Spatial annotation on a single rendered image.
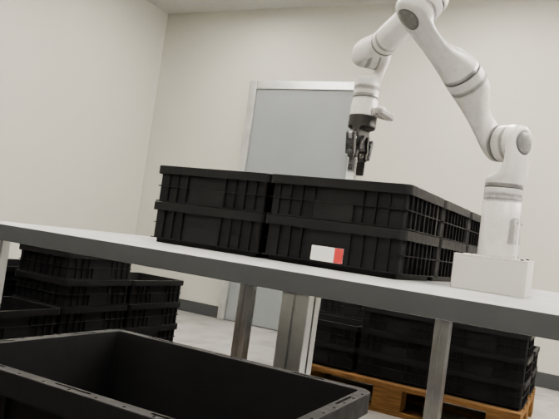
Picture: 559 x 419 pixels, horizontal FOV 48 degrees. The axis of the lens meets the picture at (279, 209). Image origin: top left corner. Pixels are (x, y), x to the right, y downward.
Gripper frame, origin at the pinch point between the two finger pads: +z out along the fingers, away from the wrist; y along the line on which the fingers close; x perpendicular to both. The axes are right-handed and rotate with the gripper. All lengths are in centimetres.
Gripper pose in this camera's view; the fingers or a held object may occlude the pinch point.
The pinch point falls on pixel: (355, 168)
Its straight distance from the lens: 170.7
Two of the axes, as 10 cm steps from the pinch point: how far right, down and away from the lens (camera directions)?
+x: 8.6, 1.0, -5.0
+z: -1.4, 9.9, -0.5
